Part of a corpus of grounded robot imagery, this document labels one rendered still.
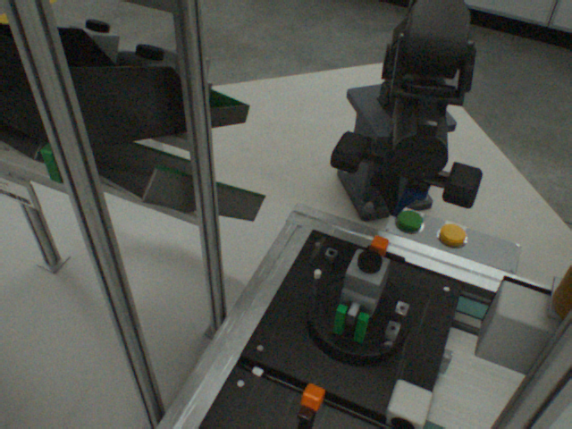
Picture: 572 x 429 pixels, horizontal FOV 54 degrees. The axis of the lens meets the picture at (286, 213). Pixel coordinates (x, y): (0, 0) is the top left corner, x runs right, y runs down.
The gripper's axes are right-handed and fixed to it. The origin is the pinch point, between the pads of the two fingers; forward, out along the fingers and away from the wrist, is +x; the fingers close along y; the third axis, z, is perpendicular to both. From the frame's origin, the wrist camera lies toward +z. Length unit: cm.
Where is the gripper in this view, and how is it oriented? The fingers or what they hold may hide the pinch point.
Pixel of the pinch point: (398, 196)
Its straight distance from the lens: 77.0
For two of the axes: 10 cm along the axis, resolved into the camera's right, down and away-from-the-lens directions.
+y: -9.1, -3.1, 2.7
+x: -0.3, 7.0, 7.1
